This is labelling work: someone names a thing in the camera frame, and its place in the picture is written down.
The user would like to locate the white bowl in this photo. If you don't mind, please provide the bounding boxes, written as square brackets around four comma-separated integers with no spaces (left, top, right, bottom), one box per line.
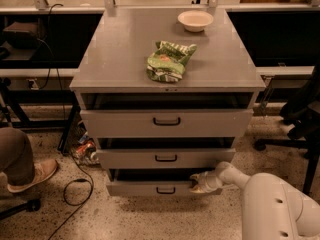
[178,10,214,33]

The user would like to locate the grey top drawer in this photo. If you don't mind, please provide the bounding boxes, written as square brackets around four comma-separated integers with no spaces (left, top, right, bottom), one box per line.
[80,109,253,138]

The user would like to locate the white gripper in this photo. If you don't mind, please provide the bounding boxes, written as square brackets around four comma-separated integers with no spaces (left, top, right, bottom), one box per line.
[190,171,223,194]

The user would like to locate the grey drawer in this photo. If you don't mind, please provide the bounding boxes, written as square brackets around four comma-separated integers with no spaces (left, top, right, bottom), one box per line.
[97,148,235,169]
[106,168,207,196]
[80,109,253,138]

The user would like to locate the dark box under bench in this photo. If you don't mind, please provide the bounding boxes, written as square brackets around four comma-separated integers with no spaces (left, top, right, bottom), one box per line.
[3,22,46,49]

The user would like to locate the black office chair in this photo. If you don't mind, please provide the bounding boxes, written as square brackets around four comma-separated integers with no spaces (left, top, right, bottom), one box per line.
[254,63,320,194]

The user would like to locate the black chair base left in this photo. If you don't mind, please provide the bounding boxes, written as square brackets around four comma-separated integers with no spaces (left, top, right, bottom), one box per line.
[0,199,41,220]

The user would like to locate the grey bottom drawer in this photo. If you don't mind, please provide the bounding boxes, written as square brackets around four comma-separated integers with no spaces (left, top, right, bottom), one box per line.
[106,168,207,196]

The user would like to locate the grey middle drawer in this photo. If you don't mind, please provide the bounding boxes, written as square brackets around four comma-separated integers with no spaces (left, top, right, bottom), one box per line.
[97,148,235,169]

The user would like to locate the person leg brown trousers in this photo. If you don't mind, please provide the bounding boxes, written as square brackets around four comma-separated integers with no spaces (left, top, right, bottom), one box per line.
[0,127,35,186]

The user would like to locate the grey drawer cabinet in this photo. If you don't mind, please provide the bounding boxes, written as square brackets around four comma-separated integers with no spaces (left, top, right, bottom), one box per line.
[68,6,267,196]

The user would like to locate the tan shoe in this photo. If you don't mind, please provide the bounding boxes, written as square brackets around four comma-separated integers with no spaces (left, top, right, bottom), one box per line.
[7,159,58,194]

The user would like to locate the crushed cans trash pile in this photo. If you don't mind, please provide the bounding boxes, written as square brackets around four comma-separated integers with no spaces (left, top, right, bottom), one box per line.
[75,132,98,164]

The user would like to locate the black floor cable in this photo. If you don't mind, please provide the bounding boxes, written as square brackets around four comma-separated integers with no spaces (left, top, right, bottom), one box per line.
[46,150,95,240]

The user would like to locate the green chip bag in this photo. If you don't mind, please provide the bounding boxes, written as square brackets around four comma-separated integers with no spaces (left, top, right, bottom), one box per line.
[146,41,197,83]

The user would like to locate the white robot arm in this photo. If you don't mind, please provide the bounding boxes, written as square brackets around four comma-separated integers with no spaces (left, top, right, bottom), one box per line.
[190,162,320,240]

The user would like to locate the black table leg frame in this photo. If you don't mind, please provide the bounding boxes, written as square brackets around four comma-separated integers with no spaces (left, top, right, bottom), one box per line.
[0,78,80,154]

